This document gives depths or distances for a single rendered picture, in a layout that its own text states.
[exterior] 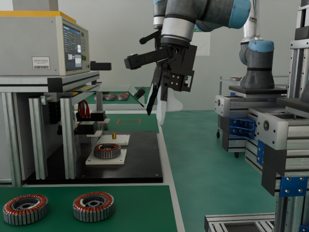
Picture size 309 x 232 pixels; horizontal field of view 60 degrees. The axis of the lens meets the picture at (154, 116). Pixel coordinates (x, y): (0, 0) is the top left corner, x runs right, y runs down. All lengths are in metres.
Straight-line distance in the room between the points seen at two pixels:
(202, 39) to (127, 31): 1.74
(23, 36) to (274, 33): 6.41
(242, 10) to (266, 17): 6.35
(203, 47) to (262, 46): 5.18
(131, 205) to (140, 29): 5.78
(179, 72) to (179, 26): 0.10
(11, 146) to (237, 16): 0.79
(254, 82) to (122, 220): 0.93
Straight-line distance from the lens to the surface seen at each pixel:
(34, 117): 0.96
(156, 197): 0.87
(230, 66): 6.70
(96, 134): 1.10
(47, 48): 1.05
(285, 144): 0.91
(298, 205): 1.35
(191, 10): 0.66
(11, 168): 1.02
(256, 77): 1.39
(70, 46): 1.11
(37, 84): 0.92
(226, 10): 0.68
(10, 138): 1.00
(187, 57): 0.66
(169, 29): 0.64
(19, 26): 1.09
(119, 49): 6.43
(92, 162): 1.09
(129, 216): 0.79
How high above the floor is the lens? 1.17
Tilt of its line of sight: 12 degrees down
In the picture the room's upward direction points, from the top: straight up
